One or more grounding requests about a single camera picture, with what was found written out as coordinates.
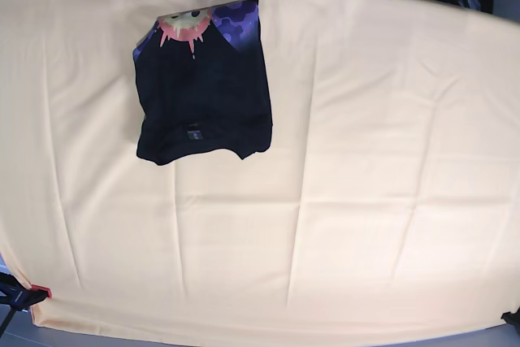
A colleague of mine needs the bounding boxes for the red black table clamp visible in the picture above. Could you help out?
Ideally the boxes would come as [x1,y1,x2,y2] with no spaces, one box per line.
[0,272,52,311]

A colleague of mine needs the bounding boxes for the black corner clamp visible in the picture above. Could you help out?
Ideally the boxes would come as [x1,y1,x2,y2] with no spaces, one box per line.
[501,310,520,328]

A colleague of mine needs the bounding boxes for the cream yellow table cloth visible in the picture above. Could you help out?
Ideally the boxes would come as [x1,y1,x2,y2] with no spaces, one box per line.
[1,0,519,346]

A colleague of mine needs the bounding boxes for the dark navy T-shirt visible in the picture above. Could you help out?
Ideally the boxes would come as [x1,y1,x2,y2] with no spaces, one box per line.
[132,0,273,166]

